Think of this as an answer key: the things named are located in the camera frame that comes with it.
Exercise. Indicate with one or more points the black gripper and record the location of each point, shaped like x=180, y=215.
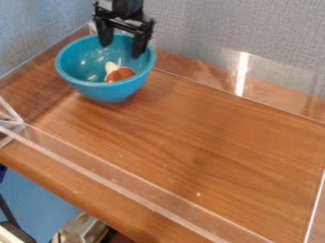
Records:
x=123, y=14

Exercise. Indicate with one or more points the orange toy mushroom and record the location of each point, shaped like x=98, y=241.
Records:
x=117, y=72

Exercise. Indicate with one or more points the blue plastic bowl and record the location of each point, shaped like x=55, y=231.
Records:
x=81, y=65

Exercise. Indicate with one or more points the white device under table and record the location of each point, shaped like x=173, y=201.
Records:
x=82, y=229

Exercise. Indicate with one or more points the clear acrylic barrier frame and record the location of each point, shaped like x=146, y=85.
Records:
x=209, y=158

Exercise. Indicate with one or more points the black chair frame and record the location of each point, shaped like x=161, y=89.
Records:
x=11, y=232

